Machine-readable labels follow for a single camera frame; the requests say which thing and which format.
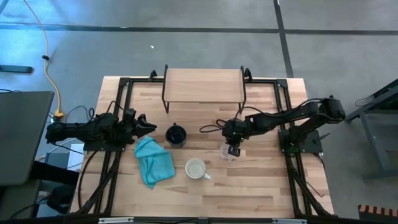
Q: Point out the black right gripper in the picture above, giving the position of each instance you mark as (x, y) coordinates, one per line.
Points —
(236, 127)

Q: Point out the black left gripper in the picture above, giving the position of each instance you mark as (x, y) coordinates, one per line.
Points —
(126, 130)

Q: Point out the clear glass cup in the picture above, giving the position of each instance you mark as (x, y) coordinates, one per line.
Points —
(224, 154)

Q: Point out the dark blue mug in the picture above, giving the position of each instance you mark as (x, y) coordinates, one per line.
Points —
(175, 137)

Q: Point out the white mug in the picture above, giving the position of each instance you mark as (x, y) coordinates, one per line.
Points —
(195, 169)

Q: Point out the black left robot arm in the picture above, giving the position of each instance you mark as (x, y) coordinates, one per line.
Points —
(77, 130)

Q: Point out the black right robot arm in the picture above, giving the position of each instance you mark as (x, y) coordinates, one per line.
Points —
(280, 118)

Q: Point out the wooden shelf with black legs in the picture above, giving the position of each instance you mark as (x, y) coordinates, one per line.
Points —
(202, 85)

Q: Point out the teal cloth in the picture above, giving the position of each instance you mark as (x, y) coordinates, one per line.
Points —
(154, 161)

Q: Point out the white box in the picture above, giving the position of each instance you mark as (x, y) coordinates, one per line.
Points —
(76, 155)

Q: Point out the black rounded floor object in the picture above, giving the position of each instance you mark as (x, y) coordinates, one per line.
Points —
(60, 199)

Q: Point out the grey desk top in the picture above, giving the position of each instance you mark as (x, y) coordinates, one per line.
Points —
(25, 137)

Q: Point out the black flat floor bar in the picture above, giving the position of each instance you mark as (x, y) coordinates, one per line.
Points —
(15, 69)

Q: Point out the grey chair seat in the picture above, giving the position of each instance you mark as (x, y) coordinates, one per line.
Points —
(18, 199)

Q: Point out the orange black striped box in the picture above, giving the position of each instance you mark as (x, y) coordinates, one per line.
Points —
(377, 213)

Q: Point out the black aluminium table frame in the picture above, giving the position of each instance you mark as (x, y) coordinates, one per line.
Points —
(140, 81)

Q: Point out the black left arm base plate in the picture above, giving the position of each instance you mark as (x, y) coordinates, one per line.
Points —
(102, 147)

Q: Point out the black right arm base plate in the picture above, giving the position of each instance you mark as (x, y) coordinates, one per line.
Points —
(315, 147)

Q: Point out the silver metal bracket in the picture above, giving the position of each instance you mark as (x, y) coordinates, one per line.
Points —
(289, 221)
(116, 220)

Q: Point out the grey metal desk frame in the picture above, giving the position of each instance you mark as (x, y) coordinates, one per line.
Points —
(382, 174)

